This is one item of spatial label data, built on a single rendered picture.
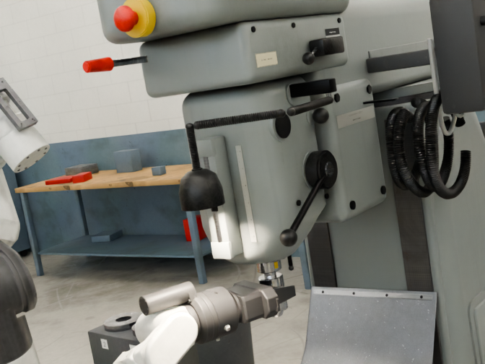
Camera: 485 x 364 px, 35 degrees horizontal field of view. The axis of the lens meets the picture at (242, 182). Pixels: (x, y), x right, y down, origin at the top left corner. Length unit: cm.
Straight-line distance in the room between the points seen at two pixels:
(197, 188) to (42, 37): 718
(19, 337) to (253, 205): 45
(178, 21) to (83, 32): 670
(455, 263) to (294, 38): 66
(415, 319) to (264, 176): 58
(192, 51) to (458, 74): 47
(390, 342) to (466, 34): 71
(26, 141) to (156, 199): 636
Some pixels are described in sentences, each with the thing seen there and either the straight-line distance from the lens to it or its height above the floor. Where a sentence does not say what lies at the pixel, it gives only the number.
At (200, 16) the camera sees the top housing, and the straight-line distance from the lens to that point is 119.
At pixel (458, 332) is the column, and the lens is 179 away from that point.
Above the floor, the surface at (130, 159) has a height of 100.
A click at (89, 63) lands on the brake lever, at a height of 170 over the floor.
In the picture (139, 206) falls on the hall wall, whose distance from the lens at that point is 770.
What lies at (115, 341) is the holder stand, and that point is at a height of 113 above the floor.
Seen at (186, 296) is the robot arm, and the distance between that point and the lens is 136.
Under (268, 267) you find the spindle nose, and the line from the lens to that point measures 144.
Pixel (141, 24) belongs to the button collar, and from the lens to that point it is 122.
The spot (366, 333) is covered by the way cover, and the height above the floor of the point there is 103.
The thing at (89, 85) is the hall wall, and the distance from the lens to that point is 791.
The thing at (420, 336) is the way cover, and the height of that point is 103.
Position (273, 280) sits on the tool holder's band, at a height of 126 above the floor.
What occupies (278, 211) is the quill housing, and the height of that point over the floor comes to 141.
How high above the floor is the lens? 166
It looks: 8 degrees down
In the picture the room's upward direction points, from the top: 9 degrees counter-clockwise
